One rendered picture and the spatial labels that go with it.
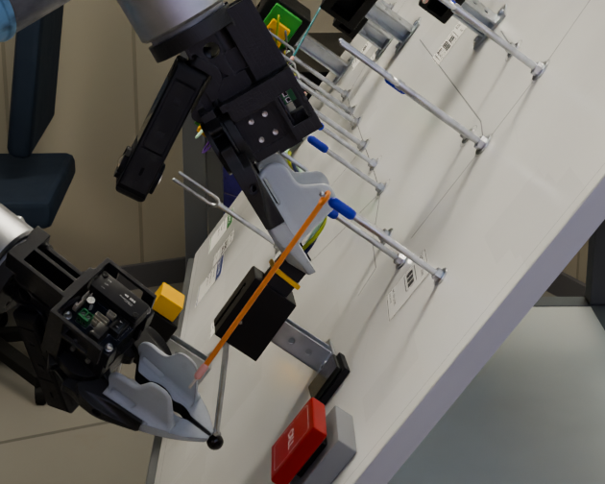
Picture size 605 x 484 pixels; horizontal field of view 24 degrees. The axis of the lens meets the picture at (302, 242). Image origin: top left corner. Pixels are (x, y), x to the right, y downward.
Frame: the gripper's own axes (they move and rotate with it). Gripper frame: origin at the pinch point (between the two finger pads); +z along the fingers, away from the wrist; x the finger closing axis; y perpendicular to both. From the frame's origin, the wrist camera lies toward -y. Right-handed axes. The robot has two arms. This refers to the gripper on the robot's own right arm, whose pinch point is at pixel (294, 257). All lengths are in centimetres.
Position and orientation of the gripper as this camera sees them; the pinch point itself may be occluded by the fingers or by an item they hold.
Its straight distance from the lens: 111.2
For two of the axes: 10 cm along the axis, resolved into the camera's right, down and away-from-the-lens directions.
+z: 4.9, 8.4, 2.4
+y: 8.7, -5.0, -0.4
